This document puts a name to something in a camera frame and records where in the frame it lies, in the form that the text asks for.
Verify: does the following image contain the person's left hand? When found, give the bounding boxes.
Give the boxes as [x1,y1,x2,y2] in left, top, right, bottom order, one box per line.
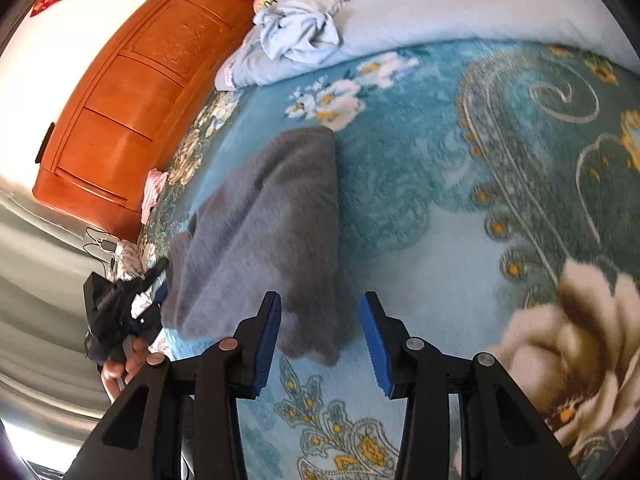
[101,337,149,403]

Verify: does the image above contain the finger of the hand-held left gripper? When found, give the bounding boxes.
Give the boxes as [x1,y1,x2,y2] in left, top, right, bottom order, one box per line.
[135,258,171,286]

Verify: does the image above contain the black charger cable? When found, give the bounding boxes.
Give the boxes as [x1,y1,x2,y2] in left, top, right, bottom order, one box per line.
[82,226,122,272]

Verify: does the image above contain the light blue crumpled cloth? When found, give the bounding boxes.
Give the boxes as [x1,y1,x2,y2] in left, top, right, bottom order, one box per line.
[253,0,348,63]

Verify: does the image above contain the patterned cloth pile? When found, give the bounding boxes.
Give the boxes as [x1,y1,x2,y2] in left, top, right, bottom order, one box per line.
[116,240,168,311]

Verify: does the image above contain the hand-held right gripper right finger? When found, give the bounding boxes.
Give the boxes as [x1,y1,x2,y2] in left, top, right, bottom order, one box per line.
[360,291,576,480]

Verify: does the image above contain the grey knit sweater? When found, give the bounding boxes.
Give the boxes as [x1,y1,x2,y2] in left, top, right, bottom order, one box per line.
[160,127,361,366]

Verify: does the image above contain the teal floral blanket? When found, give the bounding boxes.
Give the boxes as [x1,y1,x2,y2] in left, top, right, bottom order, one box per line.
[137,40,640,480]

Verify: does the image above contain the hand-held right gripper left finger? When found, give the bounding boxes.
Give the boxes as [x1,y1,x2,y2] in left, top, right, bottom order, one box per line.
[65,291,282,480]

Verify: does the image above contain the grey-blue daisy print quilt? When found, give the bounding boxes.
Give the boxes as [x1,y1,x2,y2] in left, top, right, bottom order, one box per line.
[215,0,633,92]

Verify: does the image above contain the pink checked cloth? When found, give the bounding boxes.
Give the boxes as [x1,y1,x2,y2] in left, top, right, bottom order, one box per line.
[141,170,168,226]

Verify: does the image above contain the carved wooden headboard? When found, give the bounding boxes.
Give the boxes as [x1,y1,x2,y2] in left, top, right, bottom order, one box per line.
[32,0,261,243]

